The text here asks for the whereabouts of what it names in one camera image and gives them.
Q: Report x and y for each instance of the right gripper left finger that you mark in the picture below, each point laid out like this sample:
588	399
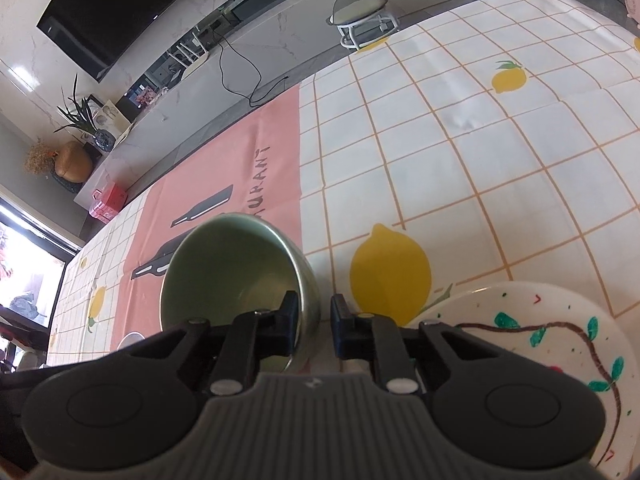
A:
252	337

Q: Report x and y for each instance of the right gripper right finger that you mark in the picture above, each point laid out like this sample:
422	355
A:
377	340

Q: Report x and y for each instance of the green ceramic bowl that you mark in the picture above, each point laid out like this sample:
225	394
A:
238	263

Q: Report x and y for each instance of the white painted fruit plate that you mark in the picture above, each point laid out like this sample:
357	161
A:
568	333

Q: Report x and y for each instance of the pink storage box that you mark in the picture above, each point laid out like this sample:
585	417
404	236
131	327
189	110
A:
107	203

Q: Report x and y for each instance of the brown round vase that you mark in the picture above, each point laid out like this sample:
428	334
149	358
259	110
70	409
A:
72	163

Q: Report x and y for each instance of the lemon checkered tablecloth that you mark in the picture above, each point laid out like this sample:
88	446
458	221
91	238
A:
496	142

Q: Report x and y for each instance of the blue vase with plant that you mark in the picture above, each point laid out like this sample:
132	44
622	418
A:
80	117

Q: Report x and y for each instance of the white wifi router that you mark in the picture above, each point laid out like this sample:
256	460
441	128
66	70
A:
194	51

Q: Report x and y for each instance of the white rolling stool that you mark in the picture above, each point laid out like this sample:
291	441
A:
362	23

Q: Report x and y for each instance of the black television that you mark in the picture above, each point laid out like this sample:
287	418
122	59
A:
125	5

